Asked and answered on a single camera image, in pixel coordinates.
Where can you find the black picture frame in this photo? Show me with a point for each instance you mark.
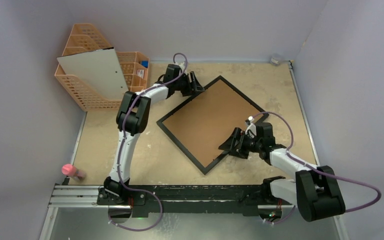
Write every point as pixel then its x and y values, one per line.
pixel 178 142

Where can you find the brown backing board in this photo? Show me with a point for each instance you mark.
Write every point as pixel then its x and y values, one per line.
pixel 205 122

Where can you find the pink bottle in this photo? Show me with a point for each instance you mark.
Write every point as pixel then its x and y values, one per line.
pixel 73 172

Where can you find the red white small box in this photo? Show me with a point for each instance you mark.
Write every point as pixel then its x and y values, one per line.
pixel 141 73

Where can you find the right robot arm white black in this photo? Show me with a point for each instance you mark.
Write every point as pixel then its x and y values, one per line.
pixel 312 189

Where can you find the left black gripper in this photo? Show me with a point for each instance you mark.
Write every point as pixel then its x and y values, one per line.
pixel 189 91

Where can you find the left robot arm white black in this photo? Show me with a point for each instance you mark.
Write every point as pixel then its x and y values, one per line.
pixel 133 116

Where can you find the white folder board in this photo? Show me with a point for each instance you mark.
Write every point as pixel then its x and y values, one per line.
pixel 100 69

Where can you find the blue small box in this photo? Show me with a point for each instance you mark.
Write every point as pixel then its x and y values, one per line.
pixel 144 63

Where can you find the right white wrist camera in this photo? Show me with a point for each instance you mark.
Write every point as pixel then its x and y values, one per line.
pixel 251 130

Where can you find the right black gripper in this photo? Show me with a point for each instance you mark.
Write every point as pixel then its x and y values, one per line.
pixel 240 143

